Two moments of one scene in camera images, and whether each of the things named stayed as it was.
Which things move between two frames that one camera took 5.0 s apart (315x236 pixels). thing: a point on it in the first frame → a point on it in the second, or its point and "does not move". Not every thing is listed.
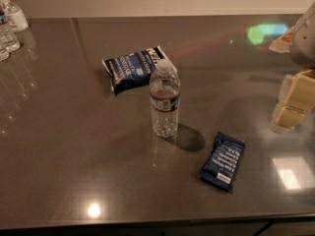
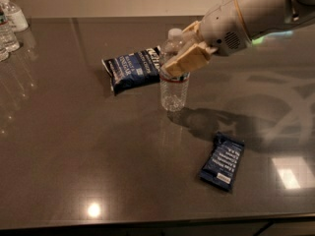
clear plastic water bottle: (164, 99) → (173, 91)
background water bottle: (8, 39) does not move
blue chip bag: (134, 70) does not move
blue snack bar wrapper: (222, 161) does not move
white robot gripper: (304, 41) → (223, 29)
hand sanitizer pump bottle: (16, 18) does not move
